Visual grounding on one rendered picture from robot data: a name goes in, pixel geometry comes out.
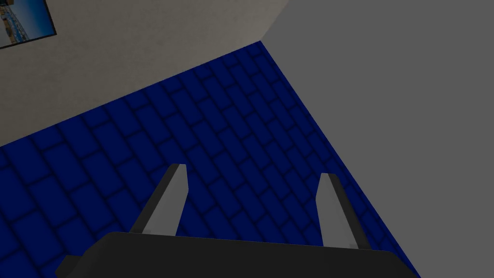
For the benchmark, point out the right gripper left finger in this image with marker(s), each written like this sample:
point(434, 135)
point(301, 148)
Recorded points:
point(166, 208)

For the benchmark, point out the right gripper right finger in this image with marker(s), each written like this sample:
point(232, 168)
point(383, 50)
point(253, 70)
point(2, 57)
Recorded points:
point(335, 216)

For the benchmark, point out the framed blue wall picture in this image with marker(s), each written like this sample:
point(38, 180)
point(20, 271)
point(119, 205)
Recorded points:
point(23, 19)

